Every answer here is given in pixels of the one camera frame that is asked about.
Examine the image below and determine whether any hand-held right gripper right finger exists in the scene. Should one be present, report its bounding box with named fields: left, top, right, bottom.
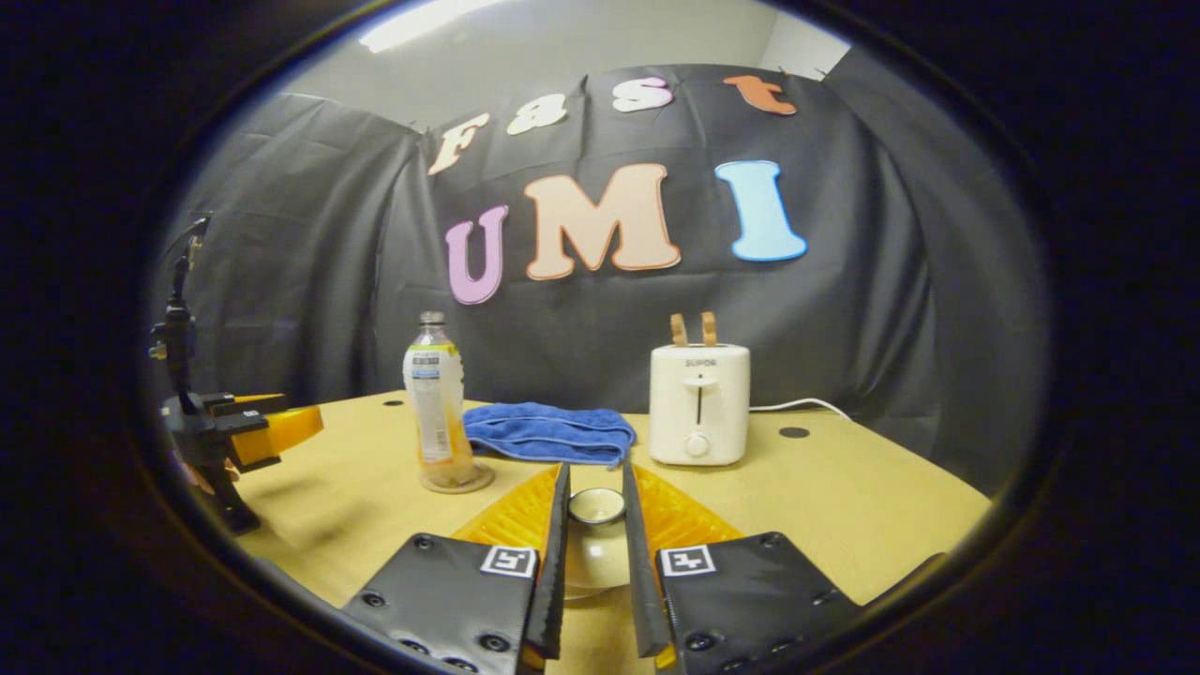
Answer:
left=622, top=459, right=863, bottom=674

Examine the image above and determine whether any white power cable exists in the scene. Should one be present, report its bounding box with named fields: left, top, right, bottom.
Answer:
left=748, top=398, right=849, bottom=420

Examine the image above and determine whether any white toaster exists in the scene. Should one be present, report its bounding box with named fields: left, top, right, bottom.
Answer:
left=649, top=343, right=751, bottom=467

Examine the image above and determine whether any clear plastic water bottle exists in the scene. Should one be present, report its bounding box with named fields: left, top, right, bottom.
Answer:
left=403, top=311, right=477, bottom=488

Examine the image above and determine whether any blue towel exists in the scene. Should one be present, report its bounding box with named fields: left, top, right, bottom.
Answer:
left=462, top=402, right=637, bottom=467

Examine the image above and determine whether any white teacup lid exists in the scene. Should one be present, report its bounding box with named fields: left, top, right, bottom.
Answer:
left=565, top=487, right=627, bottom=590

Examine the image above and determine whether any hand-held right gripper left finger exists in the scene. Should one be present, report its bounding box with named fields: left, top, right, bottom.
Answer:
left=342, top=461, right=573, bottom=675

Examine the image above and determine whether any round cork coaster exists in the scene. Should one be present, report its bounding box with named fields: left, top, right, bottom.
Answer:
left=419, top=459, right=495, bottom=495

